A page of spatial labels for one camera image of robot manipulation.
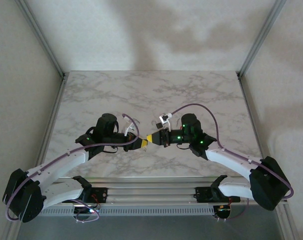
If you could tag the black padlock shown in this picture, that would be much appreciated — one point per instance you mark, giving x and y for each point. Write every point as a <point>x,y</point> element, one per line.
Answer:
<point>158,125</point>

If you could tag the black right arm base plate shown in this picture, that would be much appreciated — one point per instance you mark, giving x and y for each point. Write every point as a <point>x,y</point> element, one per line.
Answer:
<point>201,195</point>

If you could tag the aluminium frame post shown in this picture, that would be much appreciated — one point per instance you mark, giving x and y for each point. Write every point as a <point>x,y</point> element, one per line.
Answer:
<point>260,37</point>
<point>42,37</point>

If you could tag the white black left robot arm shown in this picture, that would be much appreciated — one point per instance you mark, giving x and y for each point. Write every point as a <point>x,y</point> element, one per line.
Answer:
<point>66,162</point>

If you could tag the aluminium table side rail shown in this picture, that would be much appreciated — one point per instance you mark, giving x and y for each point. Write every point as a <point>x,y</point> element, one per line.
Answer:
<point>251,117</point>
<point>55,112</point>

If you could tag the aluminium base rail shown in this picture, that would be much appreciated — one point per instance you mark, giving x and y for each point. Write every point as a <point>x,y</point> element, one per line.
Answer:
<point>154,192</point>

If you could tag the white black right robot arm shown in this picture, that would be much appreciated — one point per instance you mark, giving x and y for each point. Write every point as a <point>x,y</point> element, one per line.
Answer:
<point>229,162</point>

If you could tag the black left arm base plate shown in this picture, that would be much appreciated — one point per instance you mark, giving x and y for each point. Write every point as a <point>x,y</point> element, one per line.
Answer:
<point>101,195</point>

